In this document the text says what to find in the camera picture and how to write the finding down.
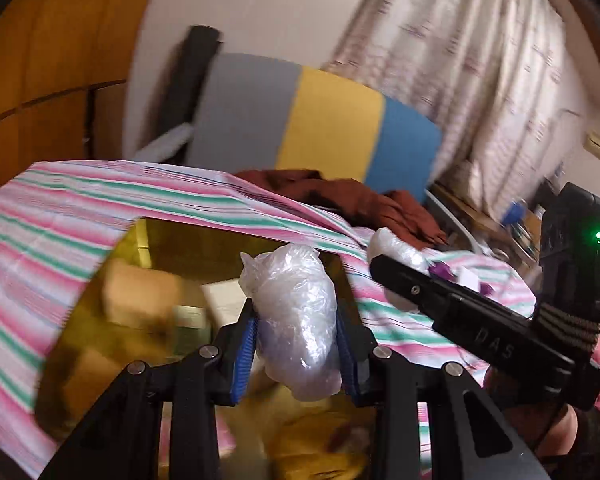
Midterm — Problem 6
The green box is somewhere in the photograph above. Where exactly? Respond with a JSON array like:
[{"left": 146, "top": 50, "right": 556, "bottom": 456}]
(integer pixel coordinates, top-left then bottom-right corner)
[{"left": 172, "top": 305, "right": 214, "bottom": 357}]

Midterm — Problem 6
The dark red cloth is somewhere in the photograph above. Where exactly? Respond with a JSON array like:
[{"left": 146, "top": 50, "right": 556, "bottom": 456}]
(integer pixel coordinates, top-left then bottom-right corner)
[{"left": 232, "top": 169, "right": 449, "bottom": 249}]

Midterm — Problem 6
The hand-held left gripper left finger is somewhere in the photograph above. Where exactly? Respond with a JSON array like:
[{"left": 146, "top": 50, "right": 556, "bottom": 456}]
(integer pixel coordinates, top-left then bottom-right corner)
[{"left": 40, "top": 297, "right": 258, "bottom": 480}]

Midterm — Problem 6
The wooden windowsill shelf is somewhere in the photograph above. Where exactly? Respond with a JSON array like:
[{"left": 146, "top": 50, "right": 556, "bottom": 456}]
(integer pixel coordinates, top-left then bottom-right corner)
[{"left": 430, "top": 182, "right": 546, "bottom": 271}]

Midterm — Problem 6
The patterned beige curtain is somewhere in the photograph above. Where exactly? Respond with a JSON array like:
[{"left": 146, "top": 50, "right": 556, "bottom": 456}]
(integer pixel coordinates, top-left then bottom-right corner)
[{"left": 325, "top": 0, "right": 588, "bottom": 211}]

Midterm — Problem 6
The pink green striped tablecloth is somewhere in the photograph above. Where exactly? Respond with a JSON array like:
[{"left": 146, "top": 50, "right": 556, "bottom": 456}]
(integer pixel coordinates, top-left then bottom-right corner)
[{"left": 0, "top": 160, "right": 538, "bottom": 480}]

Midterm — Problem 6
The clear plastic bundle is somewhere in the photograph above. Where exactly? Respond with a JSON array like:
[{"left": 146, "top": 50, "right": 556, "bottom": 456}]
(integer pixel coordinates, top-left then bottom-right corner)
[
  {"left": 239, "top": 242, "right": 343, "bottom": 402},
  {"left": 367, "top": 227, "right": 432, "bottom": 312}
]

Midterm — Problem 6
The gold tin box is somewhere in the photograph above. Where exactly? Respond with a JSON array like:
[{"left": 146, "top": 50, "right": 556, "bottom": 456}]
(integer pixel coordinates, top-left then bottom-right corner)
[{"left": 32, "top": 217, "right": 376, "bottom": 471}]

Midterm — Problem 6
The wooden wardrobe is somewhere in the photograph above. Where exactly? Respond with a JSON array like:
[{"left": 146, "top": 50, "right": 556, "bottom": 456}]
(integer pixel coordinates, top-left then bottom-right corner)
[{"left": 0, "top": 0, "right": 167, "bottom": 202}]

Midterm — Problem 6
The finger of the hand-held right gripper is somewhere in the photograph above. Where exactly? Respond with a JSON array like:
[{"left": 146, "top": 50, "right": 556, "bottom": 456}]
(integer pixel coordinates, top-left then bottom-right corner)
[{"left": 369, "top": 254, "right": 453, "bottom": 328}]

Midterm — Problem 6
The white flat box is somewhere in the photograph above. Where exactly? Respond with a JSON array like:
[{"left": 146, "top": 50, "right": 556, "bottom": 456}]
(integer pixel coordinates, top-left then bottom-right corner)
[{"left": 455, "top": 267, "right": 482, "bottom": 292}]

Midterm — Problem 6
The yellow soft item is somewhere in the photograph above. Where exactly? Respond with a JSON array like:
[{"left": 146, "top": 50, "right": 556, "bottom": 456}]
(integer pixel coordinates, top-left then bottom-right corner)
[{"left": 260, "top": 390, "right": 377, "bottom": 480}]

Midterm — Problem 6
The person's right hand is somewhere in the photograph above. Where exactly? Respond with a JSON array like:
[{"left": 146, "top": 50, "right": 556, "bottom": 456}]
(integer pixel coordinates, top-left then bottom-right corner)
[{"left": 484, "top": 365, "right": 579, "bottom": 461}]

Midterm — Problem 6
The grey yellow blue foam mat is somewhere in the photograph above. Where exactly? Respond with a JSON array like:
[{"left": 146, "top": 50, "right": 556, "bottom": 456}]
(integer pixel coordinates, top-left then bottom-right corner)
[{"left": 185, "top": 52, "right": 443, "bottom": 204}]

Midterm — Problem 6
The black rolled mat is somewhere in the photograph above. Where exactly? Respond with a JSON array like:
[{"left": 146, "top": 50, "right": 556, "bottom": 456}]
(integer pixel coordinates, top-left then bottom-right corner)
[{"left": 162, "top": 25, "right": 222, "bottom": 137}]

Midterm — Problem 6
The white box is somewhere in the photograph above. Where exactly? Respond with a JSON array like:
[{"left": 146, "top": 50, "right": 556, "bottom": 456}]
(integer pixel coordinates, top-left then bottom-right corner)
[
  {"left": 200, "top": 280, "right": 249, "bottom": 332},
  {"left": 455, "top": 267, "right": 482, "bottom": 292}
]

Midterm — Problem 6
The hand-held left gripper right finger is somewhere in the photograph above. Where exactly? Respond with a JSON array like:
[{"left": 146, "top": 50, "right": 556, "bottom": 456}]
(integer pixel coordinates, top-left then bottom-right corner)
[{"left": 332, "top": 300, "right": 551, "bottom": 480}]

